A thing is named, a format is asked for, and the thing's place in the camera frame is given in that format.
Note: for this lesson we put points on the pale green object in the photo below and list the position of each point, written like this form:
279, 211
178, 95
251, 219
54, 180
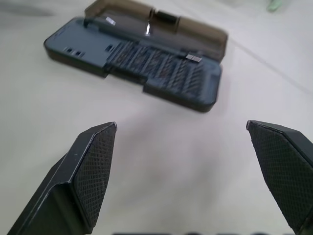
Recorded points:
275, 5

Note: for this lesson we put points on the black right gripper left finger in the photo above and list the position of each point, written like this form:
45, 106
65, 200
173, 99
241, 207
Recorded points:
73, 181

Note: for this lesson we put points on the dark screwdriver bit case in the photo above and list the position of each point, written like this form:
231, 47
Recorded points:
137, 61

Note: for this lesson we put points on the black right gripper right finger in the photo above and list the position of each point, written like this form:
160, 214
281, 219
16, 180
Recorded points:
288, 169

